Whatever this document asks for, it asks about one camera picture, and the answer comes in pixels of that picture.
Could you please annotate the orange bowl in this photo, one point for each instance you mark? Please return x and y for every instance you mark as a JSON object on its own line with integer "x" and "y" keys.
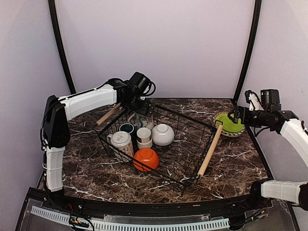
{"x": 146, "y": 160}

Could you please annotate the white brown striped cup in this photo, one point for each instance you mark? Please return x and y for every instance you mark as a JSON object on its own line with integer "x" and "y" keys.
{"x": 144, "y": 138}

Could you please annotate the wooden rack handle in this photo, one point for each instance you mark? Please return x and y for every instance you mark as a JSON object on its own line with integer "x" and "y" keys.
{"x": 108, "y": 114}
{"x": 210, "y": 152}

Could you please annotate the white ribbed bowl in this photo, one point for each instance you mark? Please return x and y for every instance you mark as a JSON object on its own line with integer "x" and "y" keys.
{"x": 163, "y": 135}

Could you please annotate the tall dragon pattern mug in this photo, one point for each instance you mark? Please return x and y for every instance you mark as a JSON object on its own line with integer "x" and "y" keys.
{"x": 140, "y": 121}

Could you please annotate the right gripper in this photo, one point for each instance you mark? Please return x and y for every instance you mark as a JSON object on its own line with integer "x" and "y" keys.
{"x": 245, "y": 120}

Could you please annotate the dark green cup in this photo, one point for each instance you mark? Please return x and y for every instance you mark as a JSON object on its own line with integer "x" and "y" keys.
{"x": 127, "y": 127}

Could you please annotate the black front rail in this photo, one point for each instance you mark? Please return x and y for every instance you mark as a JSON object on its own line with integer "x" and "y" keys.
{"x": 235, "y": 206}

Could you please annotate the yellow woven pattern plate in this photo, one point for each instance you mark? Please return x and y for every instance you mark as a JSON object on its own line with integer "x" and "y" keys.
{"x": 217, "y": 116}

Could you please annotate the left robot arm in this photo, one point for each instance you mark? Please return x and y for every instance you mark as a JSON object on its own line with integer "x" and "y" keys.
{"x": 55, "y": 134}

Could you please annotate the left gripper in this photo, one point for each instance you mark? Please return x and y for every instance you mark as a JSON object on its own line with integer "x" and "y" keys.
{"x": 144, "y": 110}

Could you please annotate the white leaf pattern mug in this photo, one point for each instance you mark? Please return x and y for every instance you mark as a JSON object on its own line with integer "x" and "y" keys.
{"x": 122, "y": 146}

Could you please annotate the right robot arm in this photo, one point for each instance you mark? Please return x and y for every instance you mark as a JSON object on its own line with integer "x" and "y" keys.
{"x": 265, "y": 112}

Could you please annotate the left wooden rack handle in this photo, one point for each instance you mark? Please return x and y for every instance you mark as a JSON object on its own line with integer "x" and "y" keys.
{"x": 108, "y": 114}

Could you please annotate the white slotted cable duct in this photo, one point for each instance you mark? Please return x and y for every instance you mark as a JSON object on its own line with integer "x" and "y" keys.
{"x": 122, "y": 223}

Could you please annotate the lime green plate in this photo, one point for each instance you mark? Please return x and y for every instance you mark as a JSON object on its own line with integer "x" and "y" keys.
{"x": 228, "y": 125}

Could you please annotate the grey deer pattern plate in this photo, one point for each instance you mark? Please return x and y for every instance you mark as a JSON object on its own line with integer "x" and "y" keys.
{"x": 228, "y": 136}

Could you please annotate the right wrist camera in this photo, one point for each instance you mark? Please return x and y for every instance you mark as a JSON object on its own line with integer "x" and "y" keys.
{"x": 253, "y": 100}

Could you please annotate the black wire dish rack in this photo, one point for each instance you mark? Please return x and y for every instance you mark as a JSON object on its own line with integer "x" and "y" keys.
{"x": 180, "y": 160}

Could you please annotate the right wooden rack handle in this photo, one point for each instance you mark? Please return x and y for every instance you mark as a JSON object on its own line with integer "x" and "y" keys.
{"x": 210, "y": 152}

